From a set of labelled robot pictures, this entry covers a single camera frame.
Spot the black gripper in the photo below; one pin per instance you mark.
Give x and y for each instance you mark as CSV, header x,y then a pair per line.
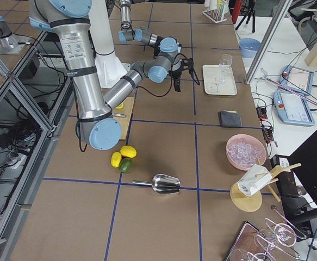
x,y
156,46
176,73

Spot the blue bowl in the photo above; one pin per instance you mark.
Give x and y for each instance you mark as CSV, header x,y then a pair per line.
x,y
249,47

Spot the pink bowl with ice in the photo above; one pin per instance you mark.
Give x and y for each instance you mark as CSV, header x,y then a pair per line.
x,y
243,151

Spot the steel ice scoop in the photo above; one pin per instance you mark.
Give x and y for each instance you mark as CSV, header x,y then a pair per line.
x,y
162,184

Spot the cream bear tray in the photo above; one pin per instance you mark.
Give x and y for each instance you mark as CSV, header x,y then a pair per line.
x,y
211,87

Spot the clear wine glass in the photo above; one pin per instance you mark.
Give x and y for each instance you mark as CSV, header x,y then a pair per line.
x,y
224,67

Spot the grey folded cloth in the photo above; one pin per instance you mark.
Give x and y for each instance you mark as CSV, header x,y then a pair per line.
x,y
229,119

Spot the wooden cutting board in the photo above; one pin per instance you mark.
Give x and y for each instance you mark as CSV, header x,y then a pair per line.
x,y
124,122

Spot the half lemon slice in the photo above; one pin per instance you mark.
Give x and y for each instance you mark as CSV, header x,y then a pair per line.
x,y
120,106

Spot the steel muddler black tip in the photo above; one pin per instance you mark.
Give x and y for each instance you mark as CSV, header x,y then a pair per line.
x,y
119,115

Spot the yellow lemon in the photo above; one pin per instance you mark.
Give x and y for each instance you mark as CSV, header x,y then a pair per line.
x,y
128,151
116,158

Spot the green lime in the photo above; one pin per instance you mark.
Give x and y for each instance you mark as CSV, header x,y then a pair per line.
x,y
125,165

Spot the blue teach pendant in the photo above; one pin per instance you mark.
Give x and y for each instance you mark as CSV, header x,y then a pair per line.
x,y
297,79
292,109

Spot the black monitor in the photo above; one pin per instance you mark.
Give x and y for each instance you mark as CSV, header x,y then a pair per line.
x,y
306,155

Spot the wine glasses on tray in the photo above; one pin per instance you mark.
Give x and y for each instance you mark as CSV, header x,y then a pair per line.
x,y
276,240

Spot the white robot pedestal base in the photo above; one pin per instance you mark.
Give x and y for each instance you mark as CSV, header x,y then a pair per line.
x,y
109,68

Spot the white wire cup rack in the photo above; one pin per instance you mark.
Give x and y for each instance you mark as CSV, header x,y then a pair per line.
x,y
216,10

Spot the black camera tripod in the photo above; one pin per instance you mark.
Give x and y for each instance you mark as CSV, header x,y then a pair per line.
x,y
248,12

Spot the aluminium frame post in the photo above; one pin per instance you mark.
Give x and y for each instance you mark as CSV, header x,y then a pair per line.
x,y
268,36

